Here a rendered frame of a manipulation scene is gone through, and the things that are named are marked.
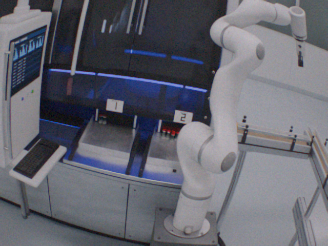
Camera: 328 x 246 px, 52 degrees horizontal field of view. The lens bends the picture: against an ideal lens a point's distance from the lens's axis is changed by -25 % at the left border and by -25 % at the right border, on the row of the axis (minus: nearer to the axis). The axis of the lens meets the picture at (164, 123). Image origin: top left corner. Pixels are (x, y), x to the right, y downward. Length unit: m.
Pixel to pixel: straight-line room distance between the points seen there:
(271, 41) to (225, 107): 5.53
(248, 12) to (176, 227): 0.87
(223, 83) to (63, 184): 1.45
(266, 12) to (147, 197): 1.44
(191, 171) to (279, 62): 5.60
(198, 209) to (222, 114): 0.37
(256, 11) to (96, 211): 1.71
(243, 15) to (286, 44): 5.59
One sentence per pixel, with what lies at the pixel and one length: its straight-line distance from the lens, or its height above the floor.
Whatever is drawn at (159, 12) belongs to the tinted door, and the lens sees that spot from 2.01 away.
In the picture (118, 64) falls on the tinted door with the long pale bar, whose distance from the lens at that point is 2.10.
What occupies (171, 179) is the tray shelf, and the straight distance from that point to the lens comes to 1.89.
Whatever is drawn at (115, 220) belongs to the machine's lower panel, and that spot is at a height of 0.25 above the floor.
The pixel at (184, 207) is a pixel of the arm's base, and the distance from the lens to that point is 1.50.
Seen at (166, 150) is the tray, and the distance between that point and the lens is 2.10.
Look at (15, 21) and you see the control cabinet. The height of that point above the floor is 1.56.
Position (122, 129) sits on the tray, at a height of 0.88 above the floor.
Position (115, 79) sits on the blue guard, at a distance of 2.12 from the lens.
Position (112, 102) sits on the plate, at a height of 1.04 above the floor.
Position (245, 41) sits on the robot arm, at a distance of 1.26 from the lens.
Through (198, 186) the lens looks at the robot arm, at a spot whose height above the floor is 1.10.
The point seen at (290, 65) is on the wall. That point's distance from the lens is 7.00.
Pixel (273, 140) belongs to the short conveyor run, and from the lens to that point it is 2.36.
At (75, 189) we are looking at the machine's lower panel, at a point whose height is 0.43.
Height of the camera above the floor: 1.85
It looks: 24 degrees down
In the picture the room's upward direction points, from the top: 9 degrees clockwise
